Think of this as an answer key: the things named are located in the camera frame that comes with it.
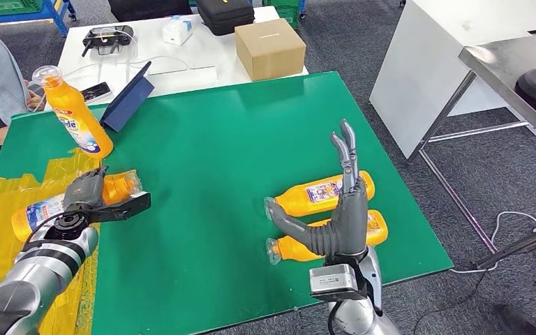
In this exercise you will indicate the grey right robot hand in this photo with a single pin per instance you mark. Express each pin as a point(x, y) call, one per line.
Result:
point(349, 222)

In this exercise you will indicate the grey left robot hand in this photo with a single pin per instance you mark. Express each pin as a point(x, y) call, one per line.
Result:
point(85, 189)

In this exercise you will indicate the person's left hand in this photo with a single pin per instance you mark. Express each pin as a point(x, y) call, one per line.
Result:
point(37, 97)

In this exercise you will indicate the orange detergent bottle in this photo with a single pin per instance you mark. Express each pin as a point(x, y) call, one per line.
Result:
point(117, 189)
point(291, 249)
point(80, 125)
point(305, 199)

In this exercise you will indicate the black smartphone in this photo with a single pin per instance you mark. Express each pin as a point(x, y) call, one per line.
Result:
point(97, 91)

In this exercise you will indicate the blue cart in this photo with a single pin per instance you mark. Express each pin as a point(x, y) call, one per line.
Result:
point(60, 11)

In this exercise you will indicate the blue tablet folio case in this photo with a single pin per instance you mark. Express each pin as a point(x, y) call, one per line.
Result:
point(129, 104)

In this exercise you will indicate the black antenna controller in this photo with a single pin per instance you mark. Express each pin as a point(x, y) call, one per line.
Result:
point(108, 37)

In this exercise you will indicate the green plastic crate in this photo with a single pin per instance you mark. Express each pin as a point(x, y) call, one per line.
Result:
point(291, 13)
point(11, 5)

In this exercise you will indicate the black bag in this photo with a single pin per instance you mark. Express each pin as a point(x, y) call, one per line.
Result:
point(148, 9)

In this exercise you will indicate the green table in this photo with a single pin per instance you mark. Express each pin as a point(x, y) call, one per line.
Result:
point(231, 138)

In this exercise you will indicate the white tissue pack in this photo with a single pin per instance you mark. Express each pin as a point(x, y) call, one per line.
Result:
point(175, 31)

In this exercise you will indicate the white table with metal legs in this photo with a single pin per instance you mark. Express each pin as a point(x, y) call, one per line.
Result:
point(420, 78)

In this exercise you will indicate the dark metal bar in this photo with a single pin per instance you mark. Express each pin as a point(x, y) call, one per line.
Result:
point(522, 247)

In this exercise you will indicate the white rectangular table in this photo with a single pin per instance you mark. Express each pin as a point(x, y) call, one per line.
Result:
point(212, 51)

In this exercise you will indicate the brown cardboard box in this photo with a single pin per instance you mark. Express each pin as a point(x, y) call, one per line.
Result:
point(271, 50)

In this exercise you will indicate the black hard carrying case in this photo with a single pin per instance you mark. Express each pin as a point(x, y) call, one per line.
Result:
point(226, 16)

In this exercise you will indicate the stainless steel table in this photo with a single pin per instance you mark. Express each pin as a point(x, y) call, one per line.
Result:
point(499, 60)

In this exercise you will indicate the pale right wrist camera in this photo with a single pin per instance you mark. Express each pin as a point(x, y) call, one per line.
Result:
point(335, 279)

